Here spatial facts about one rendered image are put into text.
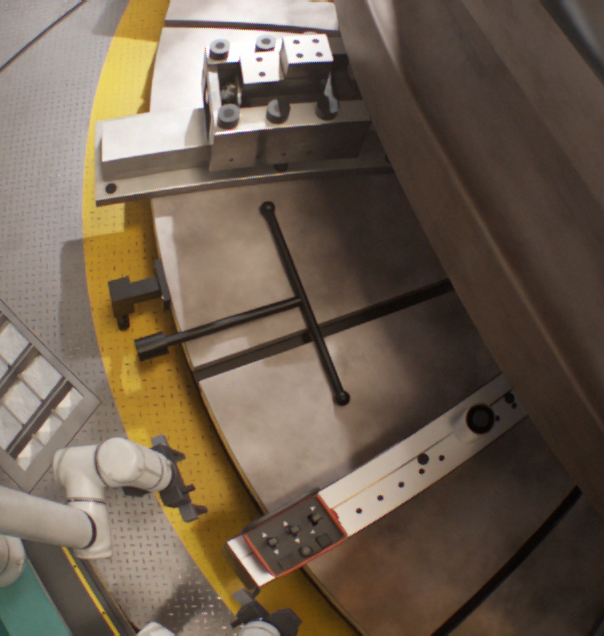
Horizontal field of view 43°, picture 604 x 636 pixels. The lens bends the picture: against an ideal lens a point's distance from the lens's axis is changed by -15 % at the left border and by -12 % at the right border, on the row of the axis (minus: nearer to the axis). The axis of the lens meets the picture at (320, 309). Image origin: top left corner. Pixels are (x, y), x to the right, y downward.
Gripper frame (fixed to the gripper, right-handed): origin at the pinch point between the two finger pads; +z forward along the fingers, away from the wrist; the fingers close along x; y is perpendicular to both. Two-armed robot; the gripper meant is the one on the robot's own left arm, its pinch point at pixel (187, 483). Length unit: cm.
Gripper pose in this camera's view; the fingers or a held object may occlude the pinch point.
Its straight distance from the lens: 183.5
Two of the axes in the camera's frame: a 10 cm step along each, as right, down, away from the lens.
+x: -3.7, -8.4, 3.9
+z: 2.7, 3.0, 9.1
